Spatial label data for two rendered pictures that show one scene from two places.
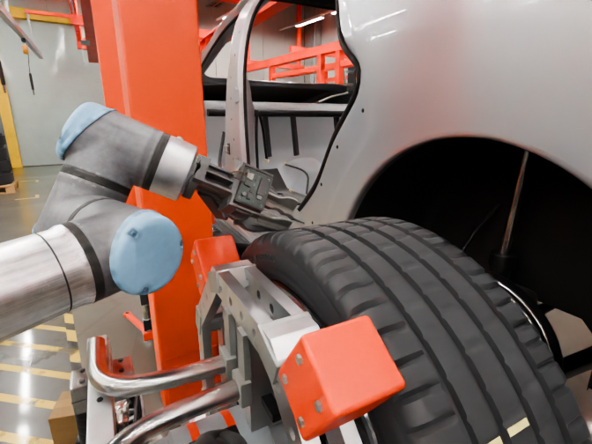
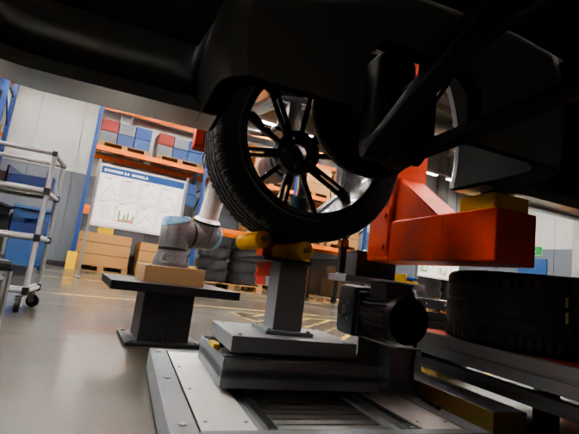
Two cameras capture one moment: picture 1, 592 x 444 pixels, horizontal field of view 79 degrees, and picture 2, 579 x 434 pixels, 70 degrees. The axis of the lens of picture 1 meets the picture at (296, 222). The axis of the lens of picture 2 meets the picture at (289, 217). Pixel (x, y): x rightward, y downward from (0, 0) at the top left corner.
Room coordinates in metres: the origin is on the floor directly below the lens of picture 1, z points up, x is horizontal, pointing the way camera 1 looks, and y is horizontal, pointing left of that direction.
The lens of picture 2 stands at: (0.69, -1.48, 0.40)
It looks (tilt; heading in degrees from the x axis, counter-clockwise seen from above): 8 degrees up; 98
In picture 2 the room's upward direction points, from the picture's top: 7 degrees clockwise
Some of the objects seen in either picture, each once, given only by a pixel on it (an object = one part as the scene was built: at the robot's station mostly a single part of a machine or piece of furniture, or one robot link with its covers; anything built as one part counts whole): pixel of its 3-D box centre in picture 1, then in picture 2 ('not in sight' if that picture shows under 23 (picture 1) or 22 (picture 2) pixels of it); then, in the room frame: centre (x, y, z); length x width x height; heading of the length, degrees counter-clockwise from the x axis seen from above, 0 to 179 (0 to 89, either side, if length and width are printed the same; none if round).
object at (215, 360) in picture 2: not in sight; (284, 362); (0.54, -0.08, 0.13); 0.50 x 0.36 x 0.10; 28
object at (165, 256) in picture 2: not in sight; (171, 257); (-0.20, 0.64, 0.43); 0.19 x 0.19 x 0.10
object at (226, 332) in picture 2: not in sight; (284, 301); (0.52, -0.10, 0.32); 0.40 x 0.30 x 0.28; 28
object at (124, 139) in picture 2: not in sight; (242, 205); (-2.26, 9.94, 2.30); 8.30 x 1.23 x 4.60; 35
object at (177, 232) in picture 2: not in sight; (176, 232); (-0.20, 0.64, 0.57); 0.17 x 0.15 x 0.18; 52
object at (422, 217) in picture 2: not in sight; (453, 214); (1.07, 0.02, 0.69); 0.52 x 0.17 x 0.35; 118
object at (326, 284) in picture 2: not in sight; (335, 281); (0.60, 8.80, 0.49); 1.27 x 0.88 x 0.97; 125
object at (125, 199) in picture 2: not in sight; (136, 224); (-2.78, 5.06, 0.98); 1.50 x 0.50 x 1.95; 35
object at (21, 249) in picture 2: not in sight; (27, 239); (-4.02, 4.24, 0.49); 0.64 x 0.54 x 0.97; 132
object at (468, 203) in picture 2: not in sight; (493, 206); (1.15, -0.13, 0.71); 0.14 x 0.14 x 0.05; 28
